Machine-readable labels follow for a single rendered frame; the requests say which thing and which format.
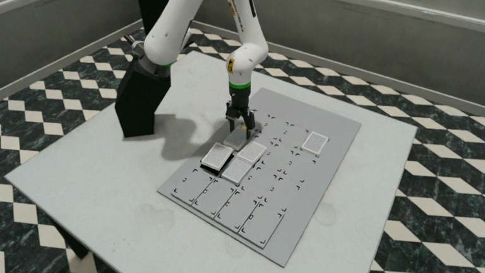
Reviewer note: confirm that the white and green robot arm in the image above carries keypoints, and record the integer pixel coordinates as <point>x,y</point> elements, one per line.
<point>167,38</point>

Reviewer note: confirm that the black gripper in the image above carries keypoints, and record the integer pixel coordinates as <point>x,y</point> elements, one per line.
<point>245,111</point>

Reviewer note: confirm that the clear plastic lid with yellow tape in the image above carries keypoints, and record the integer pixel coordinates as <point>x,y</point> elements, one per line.
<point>238,135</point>

